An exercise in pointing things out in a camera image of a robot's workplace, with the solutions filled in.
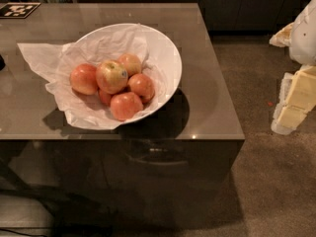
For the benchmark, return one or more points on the black white fiducial marker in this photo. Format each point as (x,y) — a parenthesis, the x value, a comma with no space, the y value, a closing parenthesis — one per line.
(15,10)

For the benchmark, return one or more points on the right red apple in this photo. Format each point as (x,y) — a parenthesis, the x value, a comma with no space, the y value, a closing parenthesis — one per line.
(142,86)

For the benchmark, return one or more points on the small hidden red apple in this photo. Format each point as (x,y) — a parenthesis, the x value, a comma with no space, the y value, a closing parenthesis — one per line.
(105,98)

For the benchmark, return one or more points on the dark cabinet with table top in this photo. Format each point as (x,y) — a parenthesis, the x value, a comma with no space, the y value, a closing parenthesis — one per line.
(163,172)

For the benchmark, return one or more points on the white crumpled paper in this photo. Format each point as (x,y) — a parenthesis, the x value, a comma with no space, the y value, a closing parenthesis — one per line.
(54,63)

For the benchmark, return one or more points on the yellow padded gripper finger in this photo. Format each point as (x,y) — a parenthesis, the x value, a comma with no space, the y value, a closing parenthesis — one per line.
(297,98)

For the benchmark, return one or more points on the yellow-red apple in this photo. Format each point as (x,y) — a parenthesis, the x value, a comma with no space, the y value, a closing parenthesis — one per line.
(111,76)

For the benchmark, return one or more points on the dark object at left edge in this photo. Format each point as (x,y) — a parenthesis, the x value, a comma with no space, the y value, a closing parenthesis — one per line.
(2,63)

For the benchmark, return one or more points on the left red apple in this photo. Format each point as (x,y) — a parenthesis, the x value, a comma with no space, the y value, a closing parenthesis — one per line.
(83,79)

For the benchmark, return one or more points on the white bowl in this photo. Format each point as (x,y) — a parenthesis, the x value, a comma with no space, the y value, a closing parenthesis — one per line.
(160,58)

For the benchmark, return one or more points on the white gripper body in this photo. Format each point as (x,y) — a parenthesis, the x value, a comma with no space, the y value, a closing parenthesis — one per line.
(304,39)

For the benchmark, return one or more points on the front red apple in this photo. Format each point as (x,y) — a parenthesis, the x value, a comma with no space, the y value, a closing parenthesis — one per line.
(125,105)

